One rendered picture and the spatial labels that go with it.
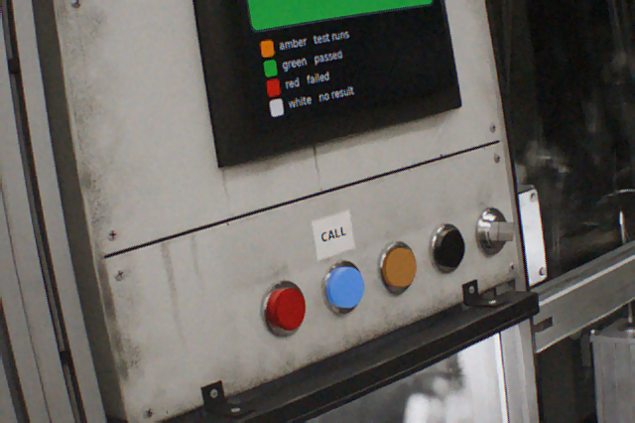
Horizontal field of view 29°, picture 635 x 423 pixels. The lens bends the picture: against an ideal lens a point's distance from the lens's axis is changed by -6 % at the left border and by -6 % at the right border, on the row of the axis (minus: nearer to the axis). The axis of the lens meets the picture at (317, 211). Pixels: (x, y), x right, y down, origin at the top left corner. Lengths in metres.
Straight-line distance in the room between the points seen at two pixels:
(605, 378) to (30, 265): 1.03
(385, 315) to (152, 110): 0.27
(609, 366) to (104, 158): 0.99
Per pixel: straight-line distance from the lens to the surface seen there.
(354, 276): 0.96
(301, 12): 0.92
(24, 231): 0.81
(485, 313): 1.04
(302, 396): 0.89
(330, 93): 0.93
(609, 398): 1.70
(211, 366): 0.89
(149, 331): 0.86
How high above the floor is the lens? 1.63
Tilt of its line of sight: 9 degrees down
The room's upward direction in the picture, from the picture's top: 9 degrees counter-clockwise
